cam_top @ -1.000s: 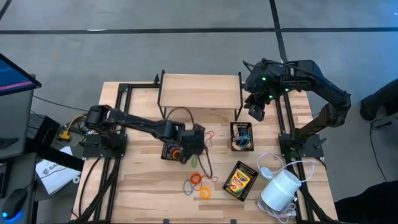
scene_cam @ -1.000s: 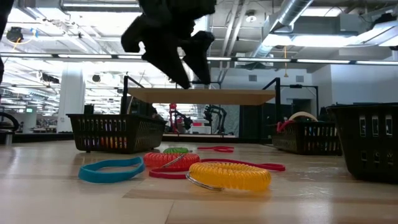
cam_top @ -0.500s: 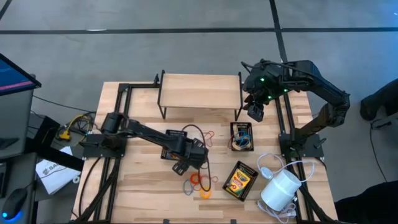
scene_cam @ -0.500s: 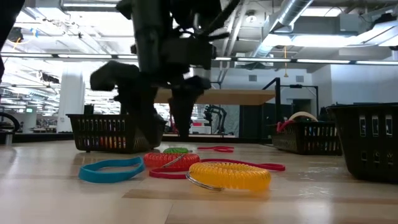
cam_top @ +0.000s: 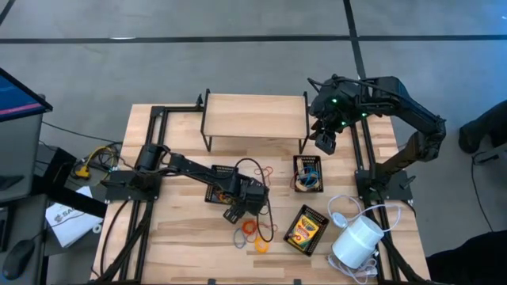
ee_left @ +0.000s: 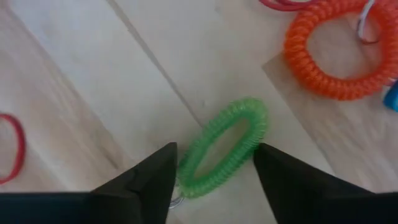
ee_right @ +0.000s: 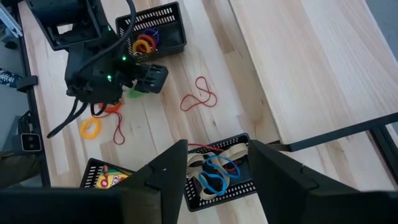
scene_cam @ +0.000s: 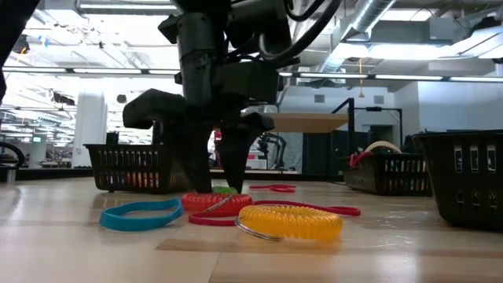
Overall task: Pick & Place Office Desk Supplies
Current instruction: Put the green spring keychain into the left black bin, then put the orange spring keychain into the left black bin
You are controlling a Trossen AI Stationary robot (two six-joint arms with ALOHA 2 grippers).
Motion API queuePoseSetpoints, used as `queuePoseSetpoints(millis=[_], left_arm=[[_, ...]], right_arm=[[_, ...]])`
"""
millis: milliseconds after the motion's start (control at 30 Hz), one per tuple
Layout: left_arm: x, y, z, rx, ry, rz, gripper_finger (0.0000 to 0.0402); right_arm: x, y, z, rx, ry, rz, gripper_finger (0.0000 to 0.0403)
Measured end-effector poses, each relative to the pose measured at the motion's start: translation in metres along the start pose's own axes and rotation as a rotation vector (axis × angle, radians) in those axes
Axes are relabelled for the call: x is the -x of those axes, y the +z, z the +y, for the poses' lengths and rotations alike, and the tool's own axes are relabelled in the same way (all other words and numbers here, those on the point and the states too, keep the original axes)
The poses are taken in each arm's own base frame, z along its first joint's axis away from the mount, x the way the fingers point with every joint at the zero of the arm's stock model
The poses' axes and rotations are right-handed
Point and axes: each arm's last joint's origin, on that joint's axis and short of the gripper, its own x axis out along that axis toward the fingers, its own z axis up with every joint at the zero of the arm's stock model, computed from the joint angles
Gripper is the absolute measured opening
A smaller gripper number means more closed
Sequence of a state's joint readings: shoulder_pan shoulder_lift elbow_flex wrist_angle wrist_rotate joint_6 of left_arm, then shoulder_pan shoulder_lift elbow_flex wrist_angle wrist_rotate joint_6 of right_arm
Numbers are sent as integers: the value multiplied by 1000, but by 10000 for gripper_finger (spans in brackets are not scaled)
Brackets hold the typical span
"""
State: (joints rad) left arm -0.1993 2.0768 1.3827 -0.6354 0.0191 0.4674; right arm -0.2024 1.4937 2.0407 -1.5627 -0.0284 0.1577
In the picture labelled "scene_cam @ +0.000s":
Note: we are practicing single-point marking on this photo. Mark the wooden shelf with black legs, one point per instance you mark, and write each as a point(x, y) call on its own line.
point(314, 123)

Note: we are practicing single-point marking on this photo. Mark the red robot arm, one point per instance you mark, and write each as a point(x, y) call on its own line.
point(218, 135)

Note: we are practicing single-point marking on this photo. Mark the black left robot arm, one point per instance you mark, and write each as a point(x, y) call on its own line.
point(255, 23)

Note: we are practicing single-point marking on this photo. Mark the wide tan rubber band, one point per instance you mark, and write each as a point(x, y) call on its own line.
point(383, 143)

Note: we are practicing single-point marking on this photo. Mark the black ceiling device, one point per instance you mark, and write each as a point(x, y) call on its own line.
point(23, 45)

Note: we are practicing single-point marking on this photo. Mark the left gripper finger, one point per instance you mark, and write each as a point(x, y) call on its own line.
point(200, 157)
point(237, 157)

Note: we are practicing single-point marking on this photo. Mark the long light bar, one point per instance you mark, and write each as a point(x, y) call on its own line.
point(412, 77)

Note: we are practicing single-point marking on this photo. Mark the thin black metal stand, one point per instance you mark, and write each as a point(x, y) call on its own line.
point(377, 109)

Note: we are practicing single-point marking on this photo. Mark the small black robot arm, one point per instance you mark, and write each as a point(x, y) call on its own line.
point(271, 141)

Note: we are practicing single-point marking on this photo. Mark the black slotted plastic basket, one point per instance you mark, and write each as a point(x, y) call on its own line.
point(393, 184)
point(452, 204)
point(118, 148)

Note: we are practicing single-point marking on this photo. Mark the wide light blue rubber band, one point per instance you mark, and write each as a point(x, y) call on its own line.
point(137, 224)

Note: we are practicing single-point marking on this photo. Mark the tall black panel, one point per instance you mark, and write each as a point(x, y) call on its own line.
point(112, 138)

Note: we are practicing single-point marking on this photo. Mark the silver round air duct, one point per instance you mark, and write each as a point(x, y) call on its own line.
point(369, 15)

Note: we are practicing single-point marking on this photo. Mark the gray metal post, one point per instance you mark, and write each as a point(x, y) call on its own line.
point(11, 176)

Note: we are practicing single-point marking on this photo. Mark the red rubber band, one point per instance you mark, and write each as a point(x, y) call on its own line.
point(283, 190)
point(355, 160)
point(208, 221)

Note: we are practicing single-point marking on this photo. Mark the black curved bar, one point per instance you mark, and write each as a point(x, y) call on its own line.
point(17, 151)

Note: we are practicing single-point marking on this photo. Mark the white pillar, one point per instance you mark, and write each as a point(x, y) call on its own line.
point(90, 129)

